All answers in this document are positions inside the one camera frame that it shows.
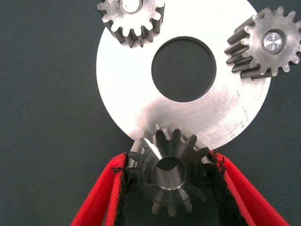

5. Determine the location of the small dark steel gear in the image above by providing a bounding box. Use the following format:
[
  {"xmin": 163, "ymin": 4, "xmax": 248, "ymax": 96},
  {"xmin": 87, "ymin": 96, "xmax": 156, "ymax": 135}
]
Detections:
[{"xmin": 126, "ymin": 123, "xmax": 216, "ymax": 217}]

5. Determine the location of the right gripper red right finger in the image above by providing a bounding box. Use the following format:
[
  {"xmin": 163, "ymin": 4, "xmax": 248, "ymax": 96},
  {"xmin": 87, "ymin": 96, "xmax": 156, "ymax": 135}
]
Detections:
[{"xmin": 208, "ymin": 150, "xmax": 291, "ymax": 226}]

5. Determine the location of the dark grey table cloth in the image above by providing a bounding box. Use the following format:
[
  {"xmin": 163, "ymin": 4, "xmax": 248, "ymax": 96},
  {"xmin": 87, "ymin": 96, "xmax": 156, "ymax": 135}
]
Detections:
[{"xmin": 0, "ymin": 0, "xmax": 301, "ymax": 226}]

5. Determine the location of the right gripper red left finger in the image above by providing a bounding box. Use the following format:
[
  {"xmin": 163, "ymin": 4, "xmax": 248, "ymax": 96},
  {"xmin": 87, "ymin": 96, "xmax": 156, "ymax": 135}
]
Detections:
[{"xmin": 70, "ymin": 152, "xmax": 130, "ymax": 226}]

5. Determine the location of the round metal plate with hole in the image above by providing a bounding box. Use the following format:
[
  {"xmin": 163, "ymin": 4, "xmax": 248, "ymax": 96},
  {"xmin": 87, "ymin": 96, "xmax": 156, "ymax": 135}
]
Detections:
[{"xmin": 95, "ymin": 0, "xmax": 270, "ymax": 151}]

